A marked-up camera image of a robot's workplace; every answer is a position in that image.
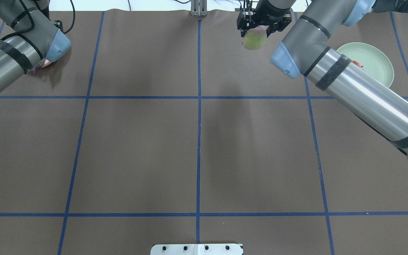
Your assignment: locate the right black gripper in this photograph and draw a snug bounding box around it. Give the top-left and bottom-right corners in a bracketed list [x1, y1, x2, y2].
[237, 6, 292, 38]

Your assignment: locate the green pink peach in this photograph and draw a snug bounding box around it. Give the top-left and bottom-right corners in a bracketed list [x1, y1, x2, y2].
[242, 25, 267, 50]

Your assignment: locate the red yellow apple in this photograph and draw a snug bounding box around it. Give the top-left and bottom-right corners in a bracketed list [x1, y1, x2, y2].
[351, 60, 364, 68]

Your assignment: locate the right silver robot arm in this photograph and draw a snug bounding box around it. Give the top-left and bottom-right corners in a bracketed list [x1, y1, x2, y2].
[271, 0, 408, 159]

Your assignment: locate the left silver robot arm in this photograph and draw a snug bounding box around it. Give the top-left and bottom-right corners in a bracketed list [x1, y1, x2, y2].
[0, 0, 71, 93]

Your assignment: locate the light green plate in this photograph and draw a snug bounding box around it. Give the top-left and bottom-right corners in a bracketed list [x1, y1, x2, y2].
[337, 42, 395, 88]

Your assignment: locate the pink plate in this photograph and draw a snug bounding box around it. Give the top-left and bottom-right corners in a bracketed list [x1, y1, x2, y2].
[40, 58, 58, 68]

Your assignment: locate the aluminium frame post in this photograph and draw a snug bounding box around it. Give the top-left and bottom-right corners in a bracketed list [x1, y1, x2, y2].
[190, 0, 208, 17]

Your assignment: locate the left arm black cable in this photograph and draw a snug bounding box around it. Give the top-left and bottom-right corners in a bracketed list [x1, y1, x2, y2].
[59, 0, 76, 34]

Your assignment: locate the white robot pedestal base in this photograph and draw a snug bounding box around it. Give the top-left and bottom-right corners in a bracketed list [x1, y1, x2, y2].
[149, 243, 244, 255]

